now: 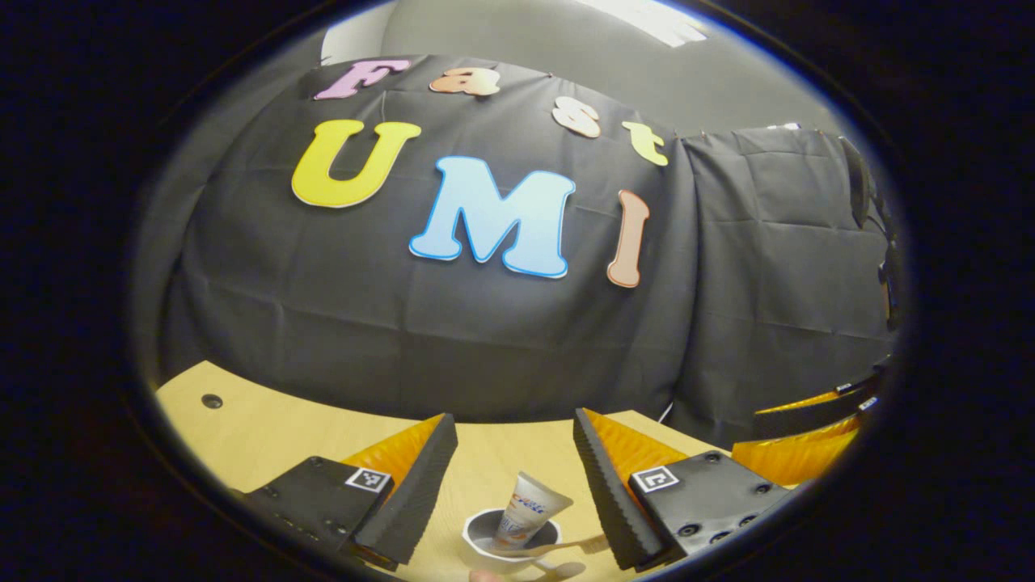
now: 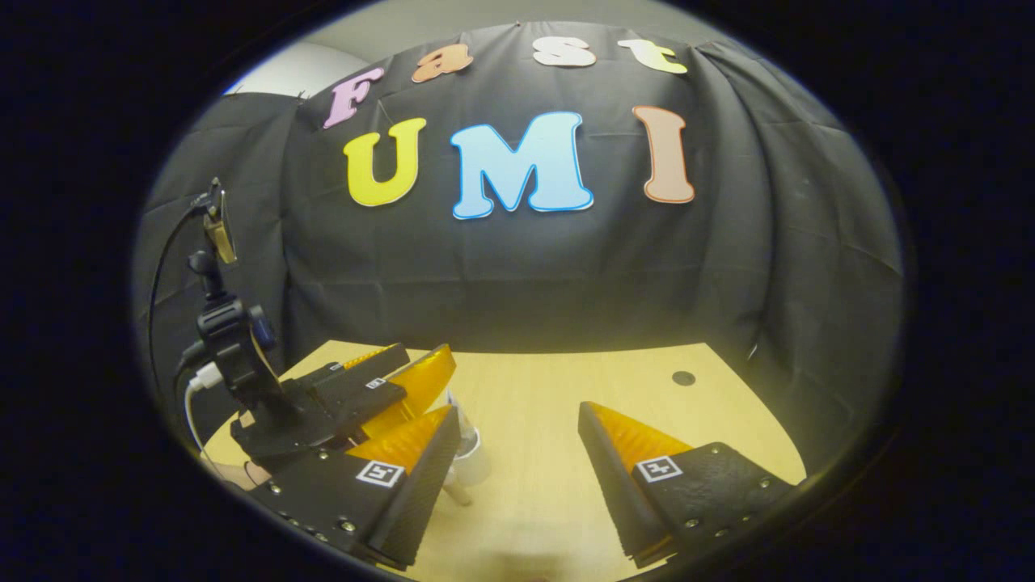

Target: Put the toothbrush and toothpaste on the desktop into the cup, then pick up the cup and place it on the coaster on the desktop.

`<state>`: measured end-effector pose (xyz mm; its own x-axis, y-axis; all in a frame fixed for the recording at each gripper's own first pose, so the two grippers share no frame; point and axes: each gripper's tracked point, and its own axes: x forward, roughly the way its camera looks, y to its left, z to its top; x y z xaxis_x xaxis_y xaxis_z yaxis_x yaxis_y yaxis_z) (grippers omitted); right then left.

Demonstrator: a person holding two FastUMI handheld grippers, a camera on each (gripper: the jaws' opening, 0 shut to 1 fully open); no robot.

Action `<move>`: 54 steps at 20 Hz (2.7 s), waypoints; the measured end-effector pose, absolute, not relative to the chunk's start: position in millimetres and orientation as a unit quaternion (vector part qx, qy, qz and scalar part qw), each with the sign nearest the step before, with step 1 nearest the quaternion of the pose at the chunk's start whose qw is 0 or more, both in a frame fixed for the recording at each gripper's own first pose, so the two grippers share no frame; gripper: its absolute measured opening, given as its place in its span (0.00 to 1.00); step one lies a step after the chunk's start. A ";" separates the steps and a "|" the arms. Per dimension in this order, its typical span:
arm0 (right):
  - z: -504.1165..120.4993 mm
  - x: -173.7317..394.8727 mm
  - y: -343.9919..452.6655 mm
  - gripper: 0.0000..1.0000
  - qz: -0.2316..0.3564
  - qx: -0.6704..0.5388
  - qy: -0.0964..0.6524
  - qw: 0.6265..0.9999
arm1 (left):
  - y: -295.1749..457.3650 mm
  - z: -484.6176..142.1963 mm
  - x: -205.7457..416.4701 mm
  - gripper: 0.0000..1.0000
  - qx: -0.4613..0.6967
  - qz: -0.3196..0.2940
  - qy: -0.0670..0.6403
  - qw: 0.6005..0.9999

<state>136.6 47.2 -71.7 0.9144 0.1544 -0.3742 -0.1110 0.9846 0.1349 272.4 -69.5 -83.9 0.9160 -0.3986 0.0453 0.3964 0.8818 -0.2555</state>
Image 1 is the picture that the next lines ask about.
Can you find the wooden desktop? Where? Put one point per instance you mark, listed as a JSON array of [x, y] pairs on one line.
[[267, 420]]

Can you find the ceiling light panel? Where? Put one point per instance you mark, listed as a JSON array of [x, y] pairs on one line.
[[647, 20]]

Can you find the black backdrop cloth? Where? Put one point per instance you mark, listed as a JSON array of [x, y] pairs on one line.
[[323, 307]]

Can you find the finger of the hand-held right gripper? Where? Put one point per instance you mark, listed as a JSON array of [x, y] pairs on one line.
[[792, 457], [800, 420]]

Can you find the beige toothbrush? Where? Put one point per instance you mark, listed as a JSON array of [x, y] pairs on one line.
[[566, 547]]

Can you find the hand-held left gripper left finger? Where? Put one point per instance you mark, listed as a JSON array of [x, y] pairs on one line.
[[412, 501]]

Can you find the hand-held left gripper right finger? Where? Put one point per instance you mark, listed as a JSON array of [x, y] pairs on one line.
[[602, 493]]

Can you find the black desk grommet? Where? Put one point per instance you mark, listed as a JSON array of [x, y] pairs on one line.
[[212, 401]]

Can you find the white toothpaste tube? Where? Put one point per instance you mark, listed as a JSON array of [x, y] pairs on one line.
[[530, 505]]

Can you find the white cup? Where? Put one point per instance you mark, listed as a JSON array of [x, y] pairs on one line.
[[477, 529]]

